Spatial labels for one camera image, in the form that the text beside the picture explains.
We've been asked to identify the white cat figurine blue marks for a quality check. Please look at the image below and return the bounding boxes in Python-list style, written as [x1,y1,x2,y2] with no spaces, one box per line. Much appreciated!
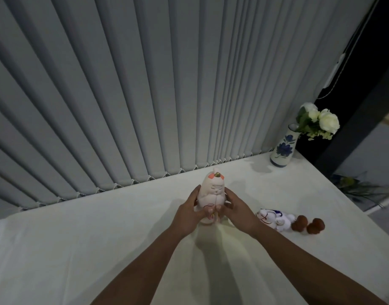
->
[256,208,297,232]

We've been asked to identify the white vase blue flower print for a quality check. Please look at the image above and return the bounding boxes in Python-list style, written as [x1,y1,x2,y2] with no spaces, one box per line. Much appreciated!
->
[270,123,300,169]

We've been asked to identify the person's left forearm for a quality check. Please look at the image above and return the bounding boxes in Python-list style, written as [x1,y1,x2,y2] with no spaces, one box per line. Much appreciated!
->
[90,226,186,305]

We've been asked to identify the person's left hand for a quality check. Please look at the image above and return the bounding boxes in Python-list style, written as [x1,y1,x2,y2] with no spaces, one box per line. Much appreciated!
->
[170,185,215,239]

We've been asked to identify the green potted plant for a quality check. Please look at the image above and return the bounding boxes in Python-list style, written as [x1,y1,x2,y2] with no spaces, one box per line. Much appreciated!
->
[332,173,389,207]

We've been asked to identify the person's right forearm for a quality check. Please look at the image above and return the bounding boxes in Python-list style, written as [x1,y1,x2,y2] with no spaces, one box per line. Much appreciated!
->
[248,225,389,305]

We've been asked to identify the white rose bouquet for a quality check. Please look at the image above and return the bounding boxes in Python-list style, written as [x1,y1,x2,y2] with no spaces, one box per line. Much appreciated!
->
[295,102,340,141]

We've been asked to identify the grey vertical blinds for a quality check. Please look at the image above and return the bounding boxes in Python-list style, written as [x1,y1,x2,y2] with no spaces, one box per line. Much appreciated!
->
[0,0,377,219]

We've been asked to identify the person's right hand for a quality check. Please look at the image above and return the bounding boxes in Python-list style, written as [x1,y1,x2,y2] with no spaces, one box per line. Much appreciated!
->
[216,187,262,237]

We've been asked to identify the brown mushroom figurine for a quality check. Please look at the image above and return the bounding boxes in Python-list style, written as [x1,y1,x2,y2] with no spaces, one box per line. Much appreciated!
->
[306,218,326,235]
[291,215,309,232]

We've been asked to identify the white tablecloth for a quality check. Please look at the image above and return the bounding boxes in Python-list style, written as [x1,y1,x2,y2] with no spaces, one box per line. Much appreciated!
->
[0,151,389,305]

